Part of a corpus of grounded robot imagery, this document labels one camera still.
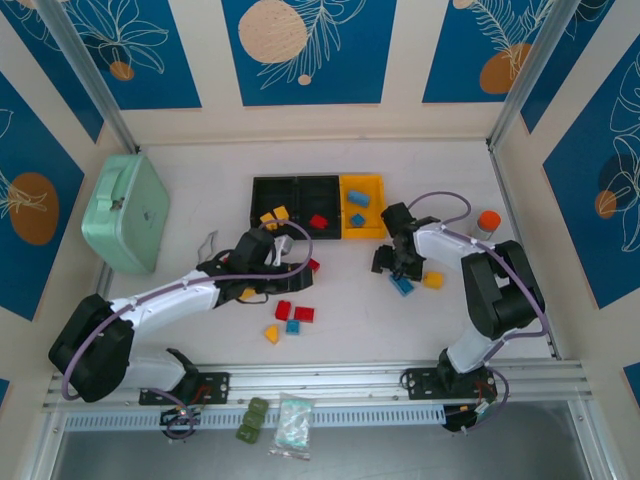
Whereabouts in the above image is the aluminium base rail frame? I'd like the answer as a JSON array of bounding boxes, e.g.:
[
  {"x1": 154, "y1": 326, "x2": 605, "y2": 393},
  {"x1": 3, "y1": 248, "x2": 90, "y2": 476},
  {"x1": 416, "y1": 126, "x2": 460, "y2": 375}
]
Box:
[{"x1": 42, "y1": 359, "x2": 594, "y2": 414}]

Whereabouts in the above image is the aluminium table side rail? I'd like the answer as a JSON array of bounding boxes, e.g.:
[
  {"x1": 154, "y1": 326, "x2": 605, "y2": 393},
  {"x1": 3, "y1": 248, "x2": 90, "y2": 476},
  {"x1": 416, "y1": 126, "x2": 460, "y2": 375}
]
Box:
[
  {"x1": 487, "y1": 144, "x2": 561, "y2": 360},
  {"x1": 93, "y1": 262, "x2": 114, "y2": 297}
]

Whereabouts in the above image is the base wiring bundle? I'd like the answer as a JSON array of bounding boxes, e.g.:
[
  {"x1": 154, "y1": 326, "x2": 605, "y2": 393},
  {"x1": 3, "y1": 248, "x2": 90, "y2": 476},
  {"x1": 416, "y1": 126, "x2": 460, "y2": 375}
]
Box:
[
  {"x1": 444, "y1": 398, "x2": 502, "y2": 437},
  {"x1": 159, "y1": 403, "x2": 202, "y2": 442}
]

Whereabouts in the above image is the clear plastic zip bag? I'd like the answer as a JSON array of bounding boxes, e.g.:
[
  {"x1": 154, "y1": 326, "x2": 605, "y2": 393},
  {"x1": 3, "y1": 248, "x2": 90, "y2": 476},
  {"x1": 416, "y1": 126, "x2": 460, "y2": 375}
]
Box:
[{"x1": 268, "y1": 393, "x2": 315, "y2": 461}]

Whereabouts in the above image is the mint green carry case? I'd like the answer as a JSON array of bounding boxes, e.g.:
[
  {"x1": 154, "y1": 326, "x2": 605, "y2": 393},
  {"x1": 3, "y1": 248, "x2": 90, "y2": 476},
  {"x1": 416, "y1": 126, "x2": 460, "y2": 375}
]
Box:
[{"x1": 80, "y1": 153, "x2": 171, "y2": 275}]

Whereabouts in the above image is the orange capped bottle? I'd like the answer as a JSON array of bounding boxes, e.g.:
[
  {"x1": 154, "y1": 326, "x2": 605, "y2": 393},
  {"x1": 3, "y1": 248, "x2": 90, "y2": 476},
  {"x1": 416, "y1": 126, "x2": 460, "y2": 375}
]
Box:
[{"x1": 469, "y1": 209, "x2": 502, "y2": 242}]

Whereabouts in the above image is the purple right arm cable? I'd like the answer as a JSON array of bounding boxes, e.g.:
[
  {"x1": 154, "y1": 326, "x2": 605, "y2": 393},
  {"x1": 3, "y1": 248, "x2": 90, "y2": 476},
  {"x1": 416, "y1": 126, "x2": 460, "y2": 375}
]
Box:
[{"x1": 407, "y1": 190, "x2": 551, "y2": 436}]

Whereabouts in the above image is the aluminium corner post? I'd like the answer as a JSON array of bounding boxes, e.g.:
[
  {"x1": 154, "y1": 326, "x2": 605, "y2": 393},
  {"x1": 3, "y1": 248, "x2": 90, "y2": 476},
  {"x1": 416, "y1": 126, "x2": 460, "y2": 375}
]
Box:
[
  {"x1": 485, "y1": 0, "x2": 577, "y2": 151},
  {"x1": 37, "y1": 0, "x2": 142, "y2": 154}
]

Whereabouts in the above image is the black plastic bin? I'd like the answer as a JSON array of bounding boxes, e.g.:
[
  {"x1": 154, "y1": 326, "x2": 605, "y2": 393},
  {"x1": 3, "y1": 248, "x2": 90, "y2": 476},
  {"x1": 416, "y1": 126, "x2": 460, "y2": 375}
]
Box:
[
  {"x1": 249, "y1": 174, "x2": 300, "y2": 242},
  {"x1": 295, "y1": 174, "x2": 345, "y2": 241}
]

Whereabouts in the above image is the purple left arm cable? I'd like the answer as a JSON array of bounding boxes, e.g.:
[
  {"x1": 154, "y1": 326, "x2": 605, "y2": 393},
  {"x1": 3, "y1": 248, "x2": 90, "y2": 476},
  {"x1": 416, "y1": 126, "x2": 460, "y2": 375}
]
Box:
[{"x1": 59, "y1": 218, "x2": 315, "y2": 441}]

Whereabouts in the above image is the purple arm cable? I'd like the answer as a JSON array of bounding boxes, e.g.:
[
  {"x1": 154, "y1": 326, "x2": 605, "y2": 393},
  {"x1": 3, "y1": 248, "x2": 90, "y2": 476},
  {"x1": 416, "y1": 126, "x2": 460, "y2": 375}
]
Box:
[
  {"x1": 59, "y1": 218, "x2": 315, "y2": 441},
  {"x1": 407, "y1": 190, "x2": 551, "y2": 436}
]

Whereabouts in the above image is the blue floral wall panel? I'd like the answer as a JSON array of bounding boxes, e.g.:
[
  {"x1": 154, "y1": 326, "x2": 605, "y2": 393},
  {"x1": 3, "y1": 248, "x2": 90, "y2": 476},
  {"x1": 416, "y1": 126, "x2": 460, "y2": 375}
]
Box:
[
  {"x1": 519, "y1": 0, "x2": 640, "y2": 135},
  {"x1": 0, "y1": 0, "x2": 105, "y2": 145},
  {"x1": 0, "y1": 72, "x2": 86, "y2": 322},
  {"x1": 422, "y1": 0, "x2": 556, "y2": 105},
  {"x1": 63, "y1": 0, "x2": 203, "y2": 111},
  {"x1": 542, "y1": 47, "x2": 640, "y2": 310},
  {"x1": 221, "y1": 0, "x2": 399, "y2": 108}
]

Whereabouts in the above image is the grey slotted cable duct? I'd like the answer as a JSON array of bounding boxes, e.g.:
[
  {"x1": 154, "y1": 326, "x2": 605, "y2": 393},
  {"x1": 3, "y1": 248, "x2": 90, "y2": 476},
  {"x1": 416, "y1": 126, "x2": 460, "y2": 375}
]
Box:
[{"x1": 64, "y1": 405, "x2": 446, "y2": 432}]

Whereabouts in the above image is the yellow plastic bin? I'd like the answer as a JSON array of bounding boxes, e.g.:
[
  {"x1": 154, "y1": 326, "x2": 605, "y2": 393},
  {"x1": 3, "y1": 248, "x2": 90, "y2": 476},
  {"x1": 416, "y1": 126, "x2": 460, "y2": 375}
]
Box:
[{"x1": 339, "y1": 173, "x2": 389, "y2": 241}]

